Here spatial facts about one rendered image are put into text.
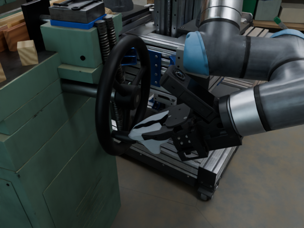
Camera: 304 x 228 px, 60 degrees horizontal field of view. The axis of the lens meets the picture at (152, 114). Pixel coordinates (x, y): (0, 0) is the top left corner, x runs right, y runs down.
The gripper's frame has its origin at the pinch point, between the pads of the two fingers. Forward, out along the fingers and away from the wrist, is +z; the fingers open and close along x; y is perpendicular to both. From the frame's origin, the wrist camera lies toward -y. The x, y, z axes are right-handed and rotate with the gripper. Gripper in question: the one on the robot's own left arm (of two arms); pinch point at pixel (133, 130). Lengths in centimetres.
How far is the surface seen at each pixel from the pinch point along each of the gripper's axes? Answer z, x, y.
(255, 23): -1, 281, 64
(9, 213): 43.0, -10.4, 9.4
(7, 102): 17.8, -6.2, -16.5
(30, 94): 18.6, -0.1, -15.0
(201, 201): 28, 49, 78
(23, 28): 22.9, 13.3, -28.0
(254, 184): 5, 69, 90
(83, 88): 14.5, 10.2, -9.2
